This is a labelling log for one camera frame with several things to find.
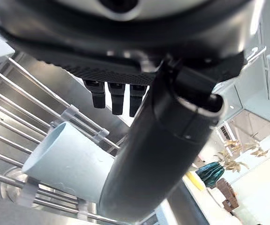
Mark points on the steel sink drying rack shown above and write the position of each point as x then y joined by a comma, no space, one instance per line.
32,131

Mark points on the yellow sponge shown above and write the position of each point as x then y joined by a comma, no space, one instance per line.
196,181

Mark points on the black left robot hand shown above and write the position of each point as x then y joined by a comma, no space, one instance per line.
149,145

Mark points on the dried golden flowers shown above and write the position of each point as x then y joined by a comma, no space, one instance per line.
240,152

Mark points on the pale blue cup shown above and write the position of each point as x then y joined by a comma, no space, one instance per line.
71,161

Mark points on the teal ribbed vase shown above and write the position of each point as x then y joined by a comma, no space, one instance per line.
210,173

